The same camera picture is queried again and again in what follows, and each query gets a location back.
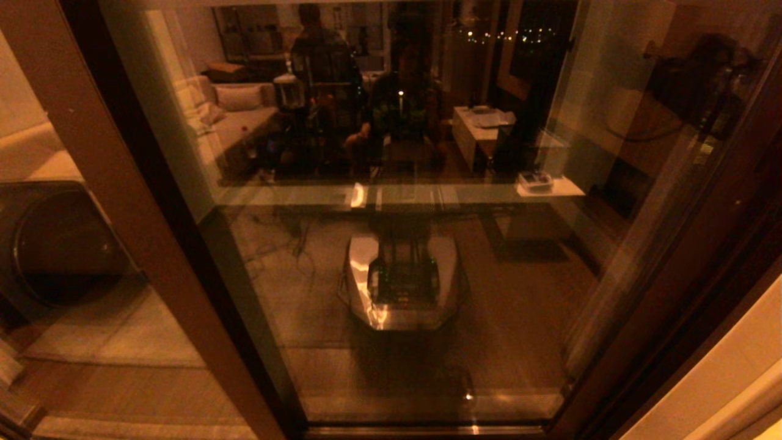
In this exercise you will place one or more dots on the brown framed sliding glass door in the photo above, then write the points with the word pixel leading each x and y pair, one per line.
pixel 489 305

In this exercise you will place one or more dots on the black aluminum extrusion rail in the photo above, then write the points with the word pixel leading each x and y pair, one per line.
pixel 427 432

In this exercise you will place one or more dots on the dark balcony railing with knob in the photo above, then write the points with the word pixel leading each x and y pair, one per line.
pixel 629 183

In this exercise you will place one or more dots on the brown framed fixed glass panel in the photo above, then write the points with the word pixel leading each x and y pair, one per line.
pixel 122 183

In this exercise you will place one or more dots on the dark brown door frame jamb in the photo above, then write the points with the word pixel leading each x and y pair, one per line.
pixel 690 348

